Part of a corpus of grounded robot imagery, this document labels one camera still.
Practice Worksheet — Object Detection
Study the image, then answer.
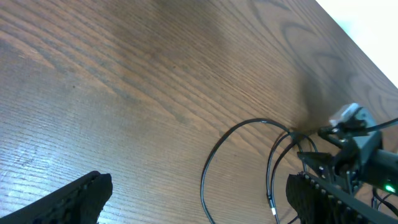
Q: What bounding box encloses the black usb cable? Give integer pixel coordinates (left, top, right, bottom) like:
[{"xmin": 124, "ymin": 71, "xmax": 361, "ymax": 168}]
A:
[{"xmin": 200, "ymin": 118, "xmax": 320, "ymax": 224}]

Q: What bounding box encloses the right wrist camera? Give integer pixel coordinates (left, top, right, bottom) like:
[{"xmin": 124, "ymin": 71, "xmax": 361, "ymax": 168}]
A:
[{"xmin": 318, "ymin": 103, "xmax": 375, "ymax": 142}]

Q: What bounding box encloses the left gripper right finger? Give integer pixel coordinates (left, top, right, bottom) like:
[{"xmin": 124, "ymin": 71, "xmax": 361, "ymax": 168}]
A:
[{"xmin": 285, "ymin": 172, "xmax": 397, "ymax": 224}]

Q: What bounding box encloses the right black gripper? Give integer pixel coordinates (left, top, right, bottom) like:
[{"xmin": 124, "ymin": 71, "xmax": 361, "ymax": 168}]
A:
[{"xmin": 297, "ymin": 131, "xmax": 397, "ymax": 195}]

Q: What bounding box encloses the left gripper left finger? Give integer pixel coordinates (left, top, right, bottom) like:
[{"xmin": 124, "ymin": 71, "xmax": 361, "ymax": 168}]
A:
[{"xmin": 1, "ymin": 170, "xmax": 113, "ymax": 224}]

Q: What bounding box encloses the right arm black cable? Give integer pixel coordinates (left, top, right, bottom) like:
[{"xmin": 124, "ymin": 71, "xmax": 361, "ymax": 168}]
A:
[{"xmin": 369, "ymin": 116, "xmax": 398, "ymax": 218}]

